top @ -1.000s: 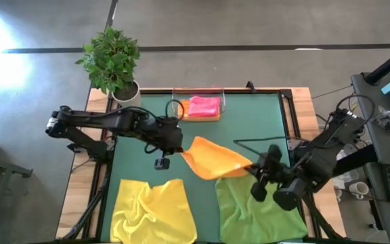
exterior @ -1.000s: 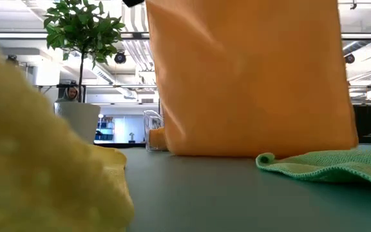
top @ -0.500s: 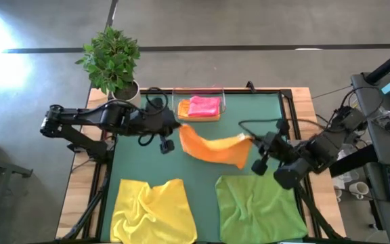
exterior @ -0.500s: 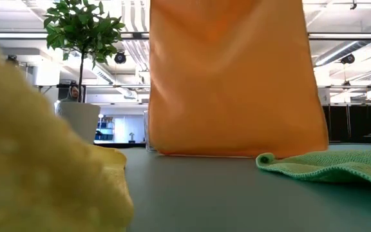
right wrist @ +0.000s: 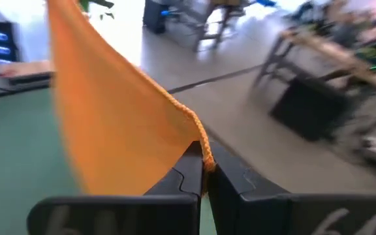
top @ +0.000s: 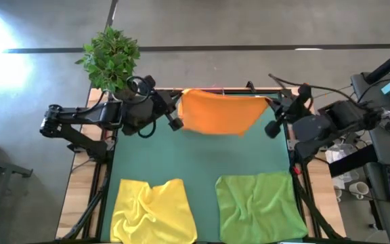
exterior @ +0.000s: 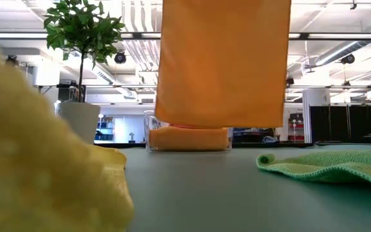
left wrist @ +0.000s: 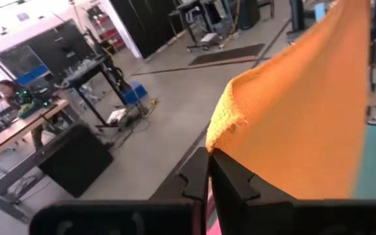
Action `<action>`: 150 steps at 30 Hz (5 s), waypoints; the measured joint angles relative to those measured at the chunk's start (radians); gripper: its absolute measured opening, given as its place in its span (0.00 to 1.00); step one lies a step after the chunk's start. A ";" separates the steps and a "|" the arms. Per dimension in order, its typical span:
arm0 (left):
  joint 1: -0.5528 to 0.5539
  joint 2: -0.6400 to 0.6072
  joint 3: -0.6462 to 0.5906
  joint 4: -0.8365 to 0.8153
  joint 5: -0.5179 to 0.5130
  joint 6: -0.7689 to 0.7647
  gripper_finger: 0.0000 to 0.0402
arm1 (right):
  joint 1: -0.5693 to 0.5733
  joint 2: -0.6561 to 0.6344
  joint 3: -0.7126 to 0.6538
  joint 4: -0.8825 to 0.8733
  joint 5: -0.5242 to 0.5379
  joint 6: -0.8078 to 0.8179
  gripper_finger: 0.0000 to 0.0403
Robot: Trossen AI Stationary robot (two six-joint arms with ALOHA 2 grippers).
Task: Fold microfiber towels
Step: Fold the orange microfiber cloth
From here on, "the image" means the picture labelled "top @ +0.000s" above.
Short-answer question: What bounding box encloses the black pole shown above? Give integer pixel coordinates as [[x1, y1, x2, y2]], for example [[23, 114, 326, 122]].
[[365, 42, 390, 85]]

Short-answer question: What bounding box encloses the green leafy plant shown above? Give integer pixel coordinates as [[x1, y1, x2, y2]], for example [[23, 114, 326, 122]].
[[75, 26, 141, 95]]

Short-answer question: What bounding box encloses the black metal table frame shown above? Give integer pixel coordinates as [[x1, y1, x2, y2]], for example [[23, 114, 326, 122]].
[[56, 87, 348, 244]]

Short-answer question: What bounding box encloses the dark green table mat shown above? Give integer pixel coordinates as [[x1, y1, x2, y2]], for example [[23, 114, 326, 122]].
[[100, 93, 304, 243]]

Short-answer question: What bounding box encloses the black clamp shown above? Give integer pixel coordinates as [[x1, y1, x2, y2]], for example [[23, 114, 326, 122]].
[[244, 80, 258, 94]]

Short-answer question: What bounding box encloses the green microfiber towel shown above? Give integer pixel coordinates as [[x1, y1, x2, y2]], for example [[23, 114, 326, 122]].
[[215, 171, 309, 244]]

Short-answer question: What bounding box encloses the white mug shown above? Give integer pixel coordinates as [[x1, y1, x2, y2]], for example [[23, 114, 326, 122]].
[[348, 181, 370, 201]]

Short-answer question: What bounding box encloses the yellow microfiber towel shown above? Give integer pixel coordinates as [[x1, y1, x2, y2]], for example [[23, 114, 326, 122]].
[[109, 178, 198, 244]]

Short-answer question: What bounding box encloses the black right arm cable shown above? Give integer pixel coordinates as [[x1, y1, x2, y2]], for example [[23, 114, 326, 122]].
[[267, 73, 364, 104]]

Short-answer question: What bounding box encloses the orange microfiber towel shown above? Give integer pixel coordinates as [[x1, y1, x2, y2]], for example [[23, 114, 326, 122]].
[[177, 88, 271, 137]]

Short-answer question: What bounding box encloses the black flat bar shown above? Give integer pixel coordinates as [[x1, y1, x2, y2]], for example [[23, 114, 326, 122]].
[[328, 144, 379, 178]]

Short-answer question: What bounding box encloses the white plastic bag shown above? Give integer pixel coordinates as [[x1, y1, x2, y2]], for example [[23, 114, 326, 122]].
[[325, 145, 361, 184]]

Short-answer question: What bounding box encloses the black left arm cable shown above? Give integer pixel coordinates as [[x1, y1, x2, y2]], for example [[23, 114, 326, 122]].
[[126, 75, 158, 139]]

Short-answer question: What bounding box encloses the white plant pot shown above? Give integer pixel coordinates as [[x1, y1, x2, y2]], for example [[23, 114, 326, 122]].
[[113, 88, 130, 101]]

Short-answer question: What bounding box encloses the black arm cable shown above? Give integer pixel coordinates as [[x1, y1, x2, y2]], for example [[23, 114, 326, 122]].
[[267, 73, 364, 104], [126, 75, 158, 139]]

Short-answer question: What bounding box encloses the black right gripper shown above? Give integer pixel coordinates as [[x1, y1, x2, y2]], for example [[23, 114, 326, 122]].
[[268, 83, 314, 119]]

